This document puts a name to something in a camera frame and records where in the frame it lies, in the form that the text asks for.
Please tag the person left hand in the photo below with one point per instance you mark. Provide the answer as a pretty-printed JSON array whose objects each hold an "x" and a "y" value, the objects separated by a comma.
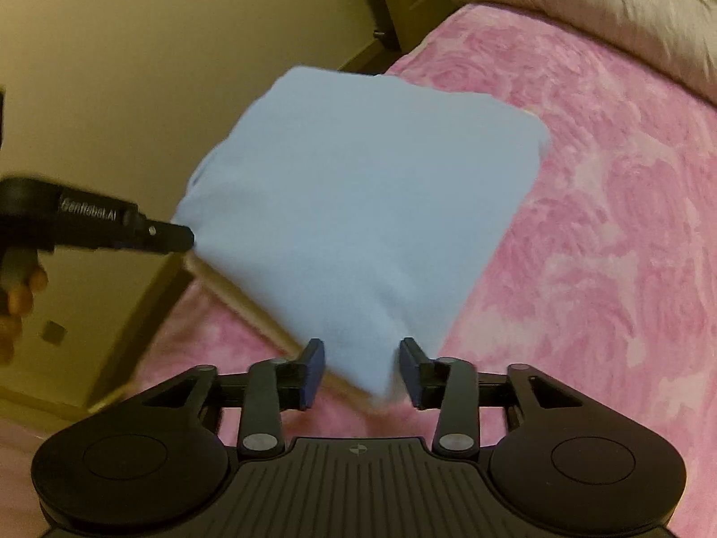
[{"x": 20, "y": 304}]

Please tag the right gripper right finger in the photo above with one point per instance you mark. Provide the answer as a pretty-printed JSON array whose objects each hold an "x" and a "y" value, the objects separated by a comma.
[{"x": 450, "y": 386}]

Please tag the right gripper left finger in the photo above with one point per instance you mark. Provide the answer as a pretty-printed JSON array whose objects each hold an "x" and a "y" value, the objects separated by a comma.
[{"x": 273, "y": 387}]

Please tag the light blue sweatshirt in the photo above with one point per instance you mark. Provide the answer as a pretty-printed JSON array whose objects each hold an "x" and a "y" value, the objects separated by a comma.
[{"x": 362, "y": 209}]

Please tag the dark wooden door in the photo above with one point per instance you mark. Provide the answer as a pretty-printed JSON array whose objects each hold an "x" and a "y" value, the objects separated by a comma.
[{"x": 399, "y": 26}]

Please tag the wall light switch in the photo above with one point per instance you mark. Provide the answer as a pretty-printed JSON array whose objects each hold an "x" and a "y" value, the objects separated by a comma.
[{"x": 53, "y": 333}]

